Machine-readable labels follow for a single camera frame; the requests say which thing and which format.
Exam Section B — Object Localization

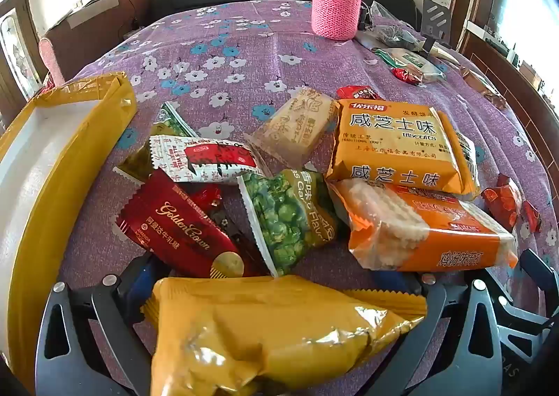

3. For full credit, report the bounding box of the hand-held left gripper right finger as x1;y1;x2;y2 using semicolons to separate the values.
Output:
367;270;504;396

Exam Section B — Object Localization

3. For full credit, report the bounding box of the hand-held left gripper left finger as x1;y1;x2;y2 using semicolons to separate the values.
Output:
35;254;167;396

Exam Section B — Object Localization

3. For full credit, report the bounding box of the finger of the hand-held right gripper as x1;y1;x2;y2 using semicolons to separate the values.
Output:
495;247;559;333

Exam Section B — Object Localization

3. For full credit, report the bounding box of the orange cracker packet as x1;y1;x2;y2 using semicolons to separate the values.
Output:
327;180;520;272

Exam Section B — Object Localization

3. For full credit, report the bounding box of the dark red chocolate packet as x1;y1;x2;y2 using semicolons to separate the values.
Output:
114;169;263;279

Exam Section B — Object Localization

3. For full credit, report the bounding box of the red candy wrapper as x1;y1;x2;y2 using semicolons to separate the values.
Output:
188;184;224;214

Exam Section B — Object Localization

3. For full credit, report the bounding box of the green pea snack packet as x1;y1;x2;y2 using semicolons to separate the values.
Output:
117;101;202;182
238;169;346;276

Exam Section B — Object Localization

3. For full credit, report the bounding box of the plain yellow snack packet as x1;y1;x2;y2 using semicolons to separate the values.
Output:
146;276;428;396

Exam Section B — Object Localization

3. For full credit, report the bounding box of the yellow cardboard box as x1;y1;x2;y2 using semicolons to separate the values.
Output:
0;72;138;394

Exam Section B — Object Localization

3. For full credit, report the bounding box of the yellow biscuit packet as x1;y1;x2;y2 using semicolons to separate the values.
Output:
327;99;481;200

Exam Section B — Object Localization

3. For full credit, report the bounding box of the white and red snack packet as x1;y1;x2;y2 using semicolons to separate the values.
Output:
148;135;271;183

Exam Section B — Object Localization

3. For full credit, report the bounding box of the red orange candy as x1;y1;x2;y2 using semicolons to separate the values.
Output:
480;173;542;233

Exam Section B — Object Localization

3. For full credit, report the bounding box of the beige cake packet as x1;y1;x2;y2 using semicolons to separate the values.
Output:
244;88;341;170

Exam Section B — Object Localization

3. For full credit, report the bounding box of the brown shiny packet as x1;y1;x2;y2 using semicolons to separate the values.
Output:
460;68;507;108

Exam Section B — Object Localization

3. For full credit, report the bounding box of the small red candy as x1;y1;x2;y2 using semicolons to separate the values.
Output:
336;86;380;100

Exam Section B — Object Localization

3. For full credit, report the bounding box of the red wrapped candy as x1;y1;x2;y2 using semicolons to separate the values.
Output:
391;66;426;86

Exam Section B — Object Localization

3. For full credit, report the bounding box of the green and white packet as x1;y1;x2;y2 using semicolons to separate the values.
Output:
373;48;446;83

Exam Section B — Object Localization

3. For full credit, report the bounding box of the pink cloth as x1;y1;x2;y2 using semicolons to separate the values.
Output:
38;38;66;88

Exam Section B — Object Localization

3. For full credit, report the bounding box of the clear plastic bag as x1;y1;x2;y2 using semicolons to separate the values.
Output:
356;0;424;51

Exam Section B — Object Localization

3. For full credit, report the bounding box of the purple floral tablecloth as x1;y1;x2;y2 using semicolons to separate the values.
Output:
57;0;555;396

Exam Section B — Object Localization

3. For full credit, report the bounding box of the brown cardboard carton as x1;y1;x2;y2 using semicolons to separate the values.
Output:
39;0;153;82

